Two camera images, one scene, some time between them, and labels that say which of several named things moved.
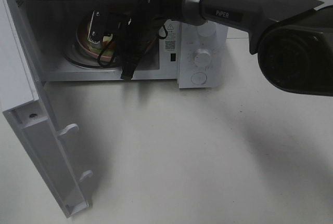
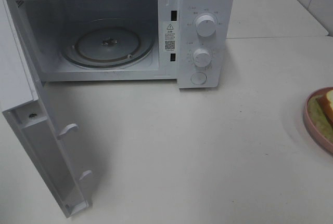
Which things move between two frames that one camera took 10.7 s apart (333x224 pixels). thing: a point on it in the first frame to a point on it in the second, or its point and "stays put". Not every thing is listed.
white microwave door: (45, 146) stays put
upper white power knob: (208, 29) stays put
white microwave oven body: (73, 24) stays put
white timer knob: (202, 57) stays put
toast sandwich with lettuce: (98, 48) to (320, 113)
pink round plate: (94, 48) to (318, 136)
